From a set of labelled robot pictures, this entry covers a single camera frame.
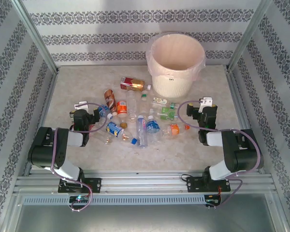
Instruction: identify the red gold drink carton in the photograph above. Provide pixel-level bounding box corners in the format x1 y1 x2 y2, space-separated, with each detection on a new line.
120 76 145 92

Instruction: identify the clear bottle orange label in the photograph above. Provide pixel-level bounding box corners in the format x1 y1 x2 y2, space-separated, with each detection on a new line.
161 123 191 138

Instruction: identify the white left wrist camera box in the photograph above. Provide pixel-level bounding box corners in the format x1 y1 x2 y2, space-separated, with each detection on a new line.
73 101 89 110

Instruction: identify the brown label coffee bottle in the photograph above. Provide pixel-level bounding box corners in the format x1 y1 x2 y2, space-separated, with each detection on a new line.
103 88 118 116

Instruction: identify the small blue label bottle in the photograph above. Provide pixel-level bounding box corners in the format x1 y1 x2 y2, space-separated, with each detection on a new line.
98 103 115 121

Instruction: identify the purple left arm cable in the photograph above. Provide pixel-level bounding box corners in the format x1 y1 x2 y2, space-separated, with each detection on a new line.
50 102 108 213

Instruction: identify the grey slotted cable duct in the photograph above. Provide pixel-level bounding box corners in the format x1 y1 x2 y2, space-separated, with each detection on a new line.
21 195 206 206

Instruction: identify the blue yellow label bottle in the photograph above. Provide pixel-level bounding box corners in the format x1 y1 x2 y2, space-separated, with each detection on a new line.
105 120 139 145

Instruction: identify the clear unlabelled plastic bottle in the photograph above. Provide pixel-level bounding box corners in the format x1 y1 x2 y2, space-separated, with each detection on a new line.
125 89 139 122

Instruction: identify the aluminium side rail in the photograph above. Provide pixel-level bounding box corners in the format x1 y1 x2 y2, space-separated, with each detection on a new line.
226 67 265 174
23 67 60 176

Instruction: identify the slim clear pink label bottle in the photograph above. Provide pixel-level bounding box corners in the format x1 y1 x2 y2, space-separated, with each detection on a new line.
136 115 149 149

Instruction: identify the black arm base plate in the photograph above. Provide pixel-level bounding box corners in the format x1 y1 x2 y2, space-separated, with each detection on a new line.
186 175 232 193
57 177 103 194

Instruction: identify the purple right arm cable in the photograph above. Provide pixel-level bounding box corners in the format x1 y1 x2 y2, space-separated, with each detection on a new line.
177 101 260 210

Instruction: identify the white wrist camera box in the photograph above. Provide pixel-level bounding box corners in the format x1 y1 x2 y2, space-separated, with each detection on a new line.
199 96 213 113
73 101 89 110

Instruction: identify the aluminium front rail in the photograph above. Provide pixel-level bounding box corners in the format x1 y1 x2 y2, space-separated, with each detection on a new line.
13 169 280 195

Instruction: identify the small circuit board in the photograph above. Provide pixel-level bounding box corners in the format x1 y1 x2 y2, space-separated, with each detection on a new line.
204 194 222 207
69 195 90 203

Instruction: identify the clear bottle green neck ring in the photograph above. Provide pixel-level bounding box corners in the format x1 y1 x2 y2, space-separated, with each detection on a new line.
138 89 150 116

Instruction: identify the blue label water bottle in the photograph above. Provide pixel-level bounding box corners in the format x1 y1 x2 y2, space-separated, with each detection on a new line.
145 115 162 144

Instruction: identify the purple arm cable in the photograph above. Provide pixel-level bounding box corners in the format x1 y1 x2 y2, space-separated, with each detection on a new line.
50 102 108 213
177 101 260 210

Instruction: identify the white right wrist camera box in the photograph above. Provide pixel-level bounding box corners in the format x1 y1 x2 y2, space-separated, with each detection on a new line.
199 96 213 113

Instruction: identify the white ribbed plastic bin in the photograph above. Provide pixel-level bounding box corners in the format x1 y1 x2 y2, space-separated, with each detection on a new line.
147 32 206 99

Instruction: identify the white green label bottle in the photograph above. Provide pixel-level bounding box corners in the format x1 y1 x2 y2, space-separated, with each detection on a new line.
151 96 180 109

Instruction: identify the aluminium frame post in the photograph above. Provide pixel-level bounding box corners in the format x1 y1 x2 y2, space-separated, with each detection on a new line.
228 0 274 71
11 0 59 73

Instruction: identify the orange label gold cap bottle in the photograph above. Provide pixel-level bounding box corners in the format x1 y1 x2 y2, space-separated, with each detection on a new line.
116 100 130 129

